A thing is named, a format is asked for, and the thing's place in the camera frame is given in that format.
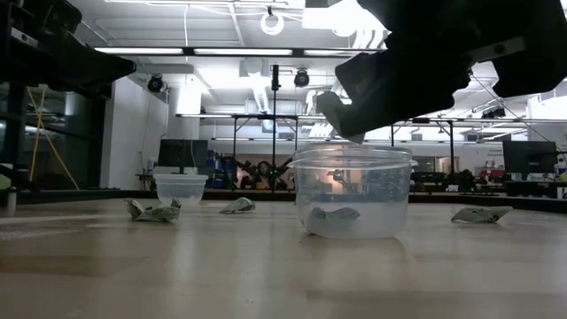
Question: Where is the black computer monitor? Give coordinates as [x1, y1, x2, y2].
[501, 140, 559, 181]
[157, 138, 209, 175]

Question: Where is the yellow cable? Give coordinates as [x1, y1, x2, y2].
[25, 86, 82, 191]

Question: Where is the white ring light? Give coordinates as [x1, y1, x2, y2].
[260, 11, 285, 37]

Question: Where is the large clear plastic container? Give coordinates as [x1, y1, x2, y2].
[286, 142, 419, 241]

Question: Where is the small clear plastic container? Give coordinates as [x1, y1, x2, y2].
[152, 173, 210, 206]

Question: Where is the person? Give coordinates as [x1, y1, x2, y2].
[247, 159, 284, 191]

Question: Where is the black vertical stand pole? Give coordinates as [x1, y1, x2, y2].
[270, 64, 282, 191]

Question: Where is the crumpled green white sweetener packet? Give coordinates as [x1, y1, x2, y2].
[125, 196, 183, 223]

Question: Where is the white arm base foot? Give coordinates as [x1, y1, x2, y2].
[5, 187, 19, 219]

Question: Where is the green white sweetener packet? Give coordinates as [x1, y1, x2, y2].
[125, 196, 183, 223]
[315, 90, 367, 145]

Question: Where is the long ceiling light strip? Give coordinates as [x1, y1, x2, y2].
[193, 47, 294, 57]
[94, 46, 184, 56]

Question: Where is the black ceiling spot lamp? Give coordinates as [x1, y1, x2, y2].
[146, 74, 166, 94]
[293, 68, 311, 89]

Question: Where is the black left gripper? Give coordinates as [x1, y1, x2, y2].
[0, 0, 137, 100]

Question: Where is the black metal workstation frame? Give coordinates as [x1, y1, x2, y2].
[390, 117, 456, 178]
[230, 113, 299, 191]

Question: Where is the banknote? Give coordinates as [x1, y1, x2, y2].
[450, 205, 515, 224]
[219, 196, 257, 215]
[308, 206, 361, 222]

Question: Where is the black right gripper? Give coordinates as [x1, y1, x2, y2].
[335, 0, 528, 138]

